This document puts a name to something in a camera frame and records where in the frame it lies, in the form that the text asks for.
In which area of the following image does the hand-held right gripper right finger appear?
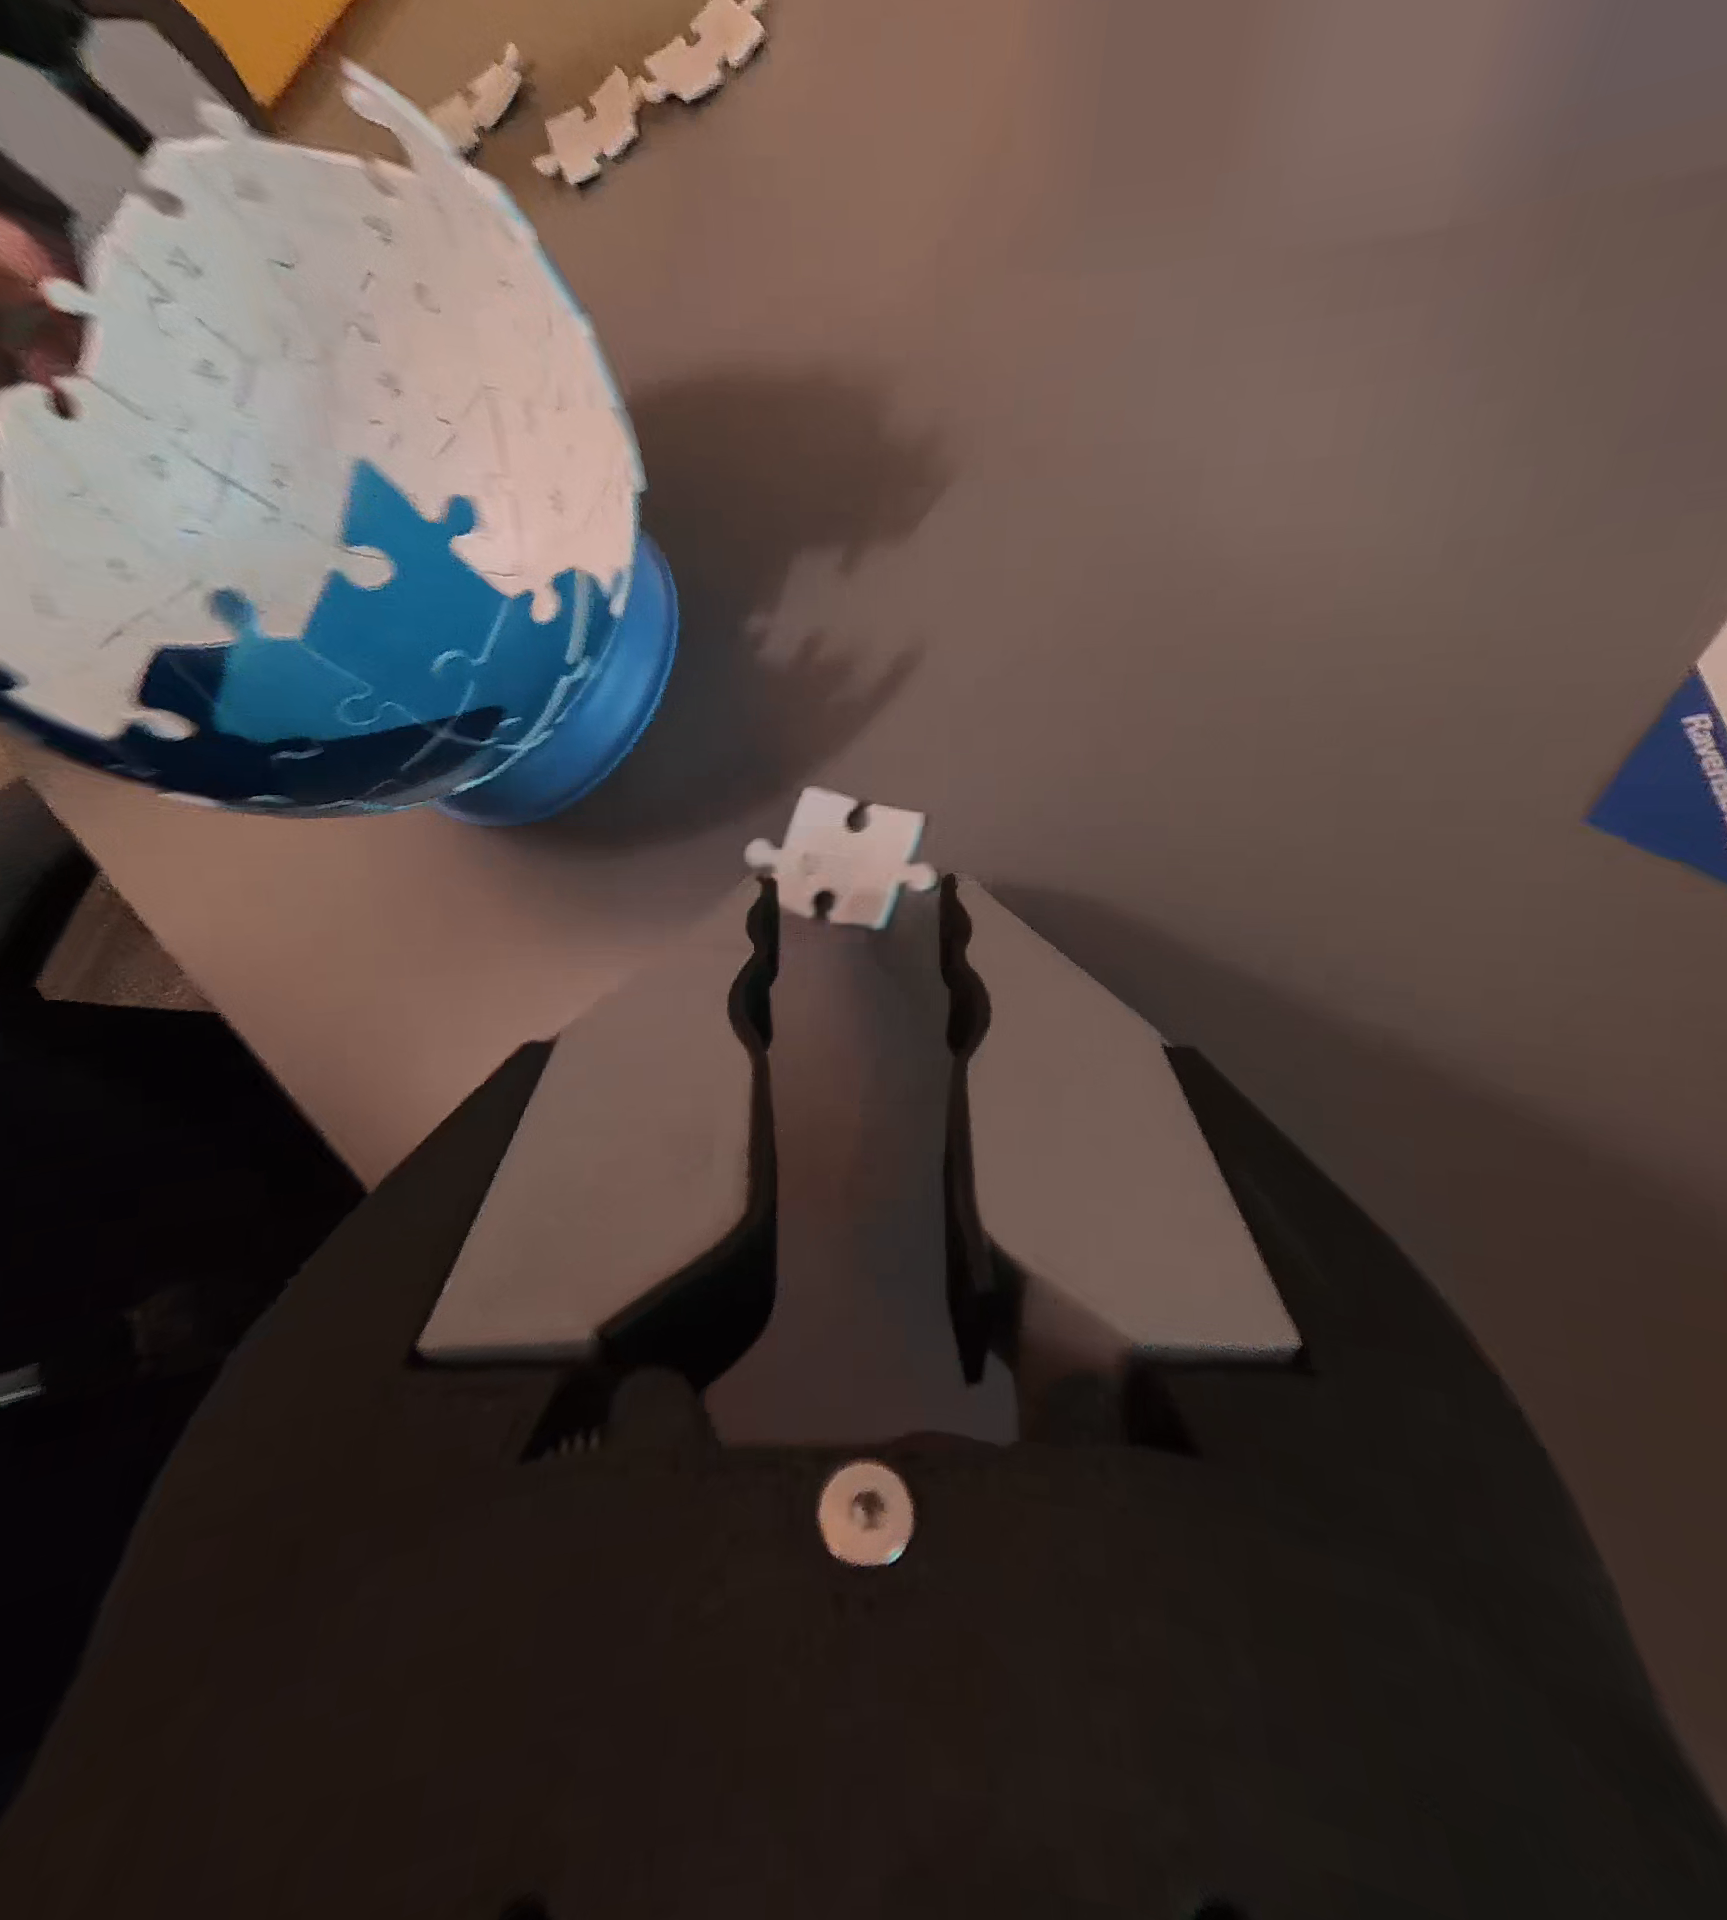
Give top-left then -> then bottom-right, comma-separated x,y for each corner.
937,874 -> 1307,1391

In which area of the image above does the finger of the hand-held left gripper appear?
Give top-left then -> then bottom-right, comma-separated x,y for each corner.
59,13 -> 271,153
0,32 -> 157,242

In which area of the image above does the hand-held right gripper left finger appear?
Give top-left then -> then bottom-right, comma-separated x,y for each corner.
415,876 -> 783,1399

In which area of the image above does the blue puzzle ball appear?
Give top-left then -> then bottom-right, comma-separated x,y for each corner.
0,60 -> 649,821

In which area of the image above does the group of white puzzle pieces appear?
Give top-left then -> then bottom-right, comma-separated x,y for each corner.
419,0 -> 771,190

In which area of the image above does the white puzzle piece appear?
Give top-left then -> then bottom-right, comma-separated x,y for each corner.
743,786 -> 939,933

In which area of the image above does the blue ball stand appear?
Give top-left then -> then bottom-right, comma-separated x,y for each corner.
435,541 -> 679,828

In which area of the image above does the yellow plastic bin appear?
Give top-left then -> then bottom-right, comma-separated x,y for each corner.
179,0 -> 355,109

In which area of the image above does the person's dark clothing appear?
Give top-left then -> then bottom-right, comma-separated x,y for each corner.
0,991 -> 361,1908

